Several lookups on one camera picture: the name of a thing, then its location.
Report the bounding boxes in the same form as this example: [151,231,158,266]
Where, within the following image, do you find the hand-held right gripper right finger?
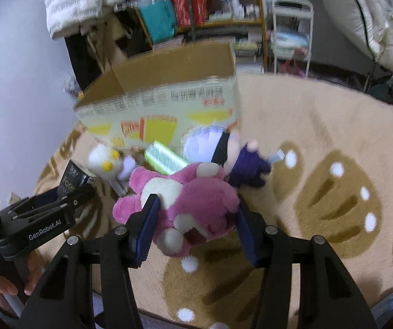
[235,195,380,329]

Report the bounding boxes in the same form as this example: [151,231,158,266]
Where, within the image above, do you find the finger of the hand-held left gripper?
[0,185,96,217]
[11,195,96,220]

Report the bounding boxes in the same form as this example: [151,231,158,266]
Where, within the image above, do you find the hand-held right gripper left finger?
[18,194,161,329]

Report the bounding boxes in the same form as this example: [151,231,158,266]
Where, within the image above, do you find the pink plush bear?
[112,162,242,257]

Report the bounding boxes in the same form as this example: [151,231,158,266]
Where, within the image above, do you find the person's left hand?
[0,256,45,316]

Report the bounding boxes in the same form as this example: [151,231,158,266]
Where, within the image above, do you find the small black box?
[57,159,98,197]

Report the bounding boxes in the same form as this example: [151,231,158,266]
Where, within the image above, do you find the white plush toy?
[87,143,137,183]

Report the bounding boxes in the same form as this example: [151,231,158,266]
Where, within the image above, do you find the purple-haired plush doll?
[182,126,273,189]

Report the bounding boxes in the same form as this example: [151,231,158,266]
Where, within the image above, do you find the green striped packet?
[144,139,190,177]

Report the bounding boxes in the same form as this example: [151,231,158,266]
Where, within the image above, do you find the beige paw print rug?
[33,73,393,329]

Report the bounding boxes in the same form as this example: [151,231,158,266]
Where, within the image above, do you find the person's leg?
[371,288,393,329]

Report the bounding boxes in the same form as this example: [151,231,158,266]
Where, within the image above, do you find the beige cloth bag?
[86,16,129,76]

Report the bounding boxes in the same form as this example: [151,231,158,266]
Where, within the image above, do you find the cardboard box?
[74,40,244,152]

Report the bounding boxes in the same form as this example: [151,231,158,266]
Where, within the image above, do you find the white puffer jacket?
[44,0,128,39]

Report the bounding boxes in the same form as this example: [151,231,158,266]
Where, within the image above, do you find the white rolling cart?
[270,0,315,76]

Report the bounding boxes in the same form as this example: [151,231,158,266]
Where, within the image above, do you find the teal bag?
[137,0,178,44]

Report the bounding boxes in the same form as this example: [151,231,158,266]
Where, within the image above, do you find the wooden bookshelf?
[117,0,270,73]

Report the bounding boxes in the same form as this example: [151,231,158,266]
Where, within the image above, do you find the red striped packets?
[168,0,214,29]

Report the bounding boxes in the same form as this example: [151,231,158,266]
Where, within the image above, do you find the white bedding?
[310,0,393,83]

